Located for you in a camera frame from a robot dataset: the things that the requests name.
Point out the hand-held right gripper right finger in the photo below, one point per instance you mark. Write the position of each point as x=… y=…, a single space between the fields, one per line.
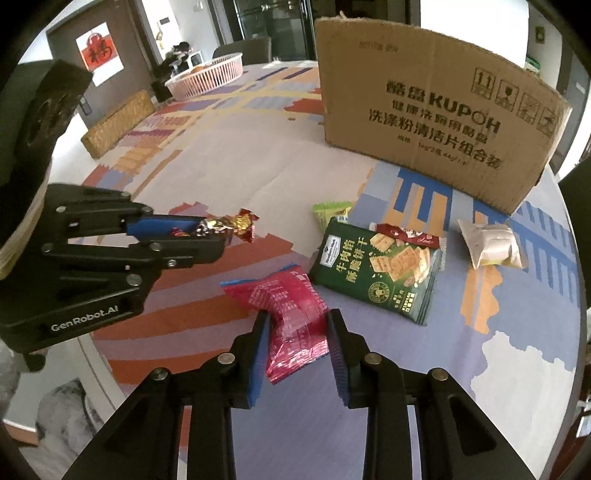
x=337 y=360

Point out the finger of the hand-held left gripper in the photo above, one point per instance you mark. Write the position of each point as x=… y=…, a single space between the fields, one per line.
x=157 y=226
x=184 y=254

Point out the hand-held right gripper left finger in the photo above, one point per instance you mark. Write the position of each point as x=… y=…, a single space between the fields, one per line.
x=261 y=355

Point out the magenta snack packet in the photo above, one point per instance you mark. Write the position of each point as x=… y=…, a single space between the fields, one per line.
x=291 y=314

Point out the gold red candy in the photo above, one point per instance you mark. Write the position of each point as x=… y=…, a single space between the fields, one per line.
x=231 y=224

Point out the brown cardboard box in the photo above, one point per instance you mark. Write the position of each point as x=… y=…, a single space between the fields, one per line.
x=415 y=115

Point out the green cracker packet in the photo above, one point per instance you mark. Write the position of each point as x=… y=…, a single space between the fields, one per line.
x=369 y=272

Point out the woven straw tissue box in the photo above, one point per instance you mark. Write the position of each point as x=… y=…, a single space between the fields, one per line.
x=117 y=122

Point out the maroon striped snack packet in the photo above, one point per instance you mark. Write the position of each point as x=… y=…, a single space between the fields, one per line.
x=406 y=234

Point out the small green snack packet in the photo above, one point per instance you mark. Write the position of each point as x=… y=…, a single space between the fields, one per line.
x=330 y=212

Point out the white plastic basket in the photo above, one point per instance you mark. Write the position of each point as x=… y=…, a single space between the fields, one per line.
x=207 y=78

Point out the brown entry door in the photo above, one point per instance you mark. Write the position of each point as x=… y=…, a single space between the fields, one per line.
x=136 y=69

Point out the orange fruit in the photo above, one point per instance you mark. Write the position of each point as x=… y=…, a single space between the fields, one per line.
x=198 y=68

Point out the black plush toy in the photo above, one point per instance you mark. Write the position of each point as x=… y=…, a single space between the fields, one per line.
x=173 y=57

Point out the small white appliance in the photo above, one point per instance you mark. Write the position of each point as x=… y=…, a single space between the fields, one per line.
x=195 y=59

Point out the red white door poster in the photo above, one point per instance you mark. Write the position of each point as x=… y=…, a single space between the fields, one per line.
x=99 y=55

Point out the white yellow snack packet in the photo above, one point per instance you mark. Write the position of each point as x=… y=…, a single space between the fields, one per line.
x=489 y=242

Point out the dark sliding glass door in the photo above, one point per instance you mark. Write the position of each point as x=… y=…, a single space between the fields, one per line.
x=277 y=27

